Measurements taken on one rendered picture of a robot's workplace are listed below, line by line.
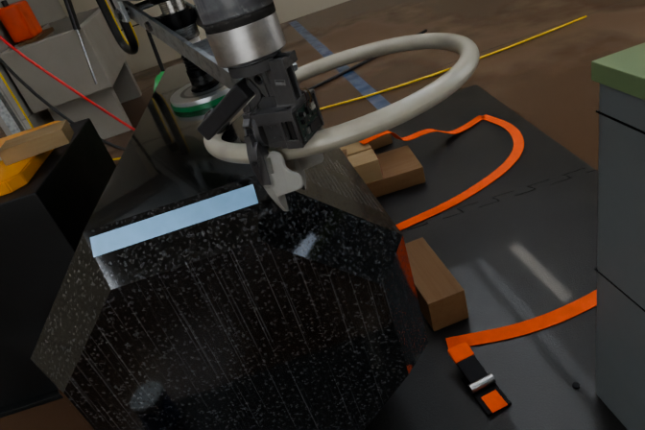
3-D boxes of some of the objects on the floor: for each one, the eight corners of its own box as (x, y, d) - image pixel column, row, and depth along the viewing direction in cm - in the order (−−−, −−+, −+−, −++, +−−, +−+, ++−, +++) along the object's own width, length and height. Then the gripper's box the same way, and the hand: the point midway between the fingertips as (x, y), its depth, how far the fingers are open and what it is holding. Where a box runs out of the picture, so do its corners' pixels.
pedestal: (-23, 425, 174) (-187, 267, 137) (41, 298, 231) (-62, 163, 195) (157, 368, 174) (41, 194, 137) (177, 255, 231) (99, 111, 194)
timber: (469, 318, 154) (465, 289, 148) (434, 332, 153) (427, 304, 147) (428, 262, 180) (422, 236, 174) (397, 274, 179) (391, 249, 173)
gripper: (263, 69, 56) (317, 224, 66) (308, 36, 65) (349, 176, 75) (204, 80, 60) (263, 224, 70) (254, 48, 69) (300, 179, 79)
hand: (289, 192), depth 73 cm, fingers closed on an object, 5 cm apart
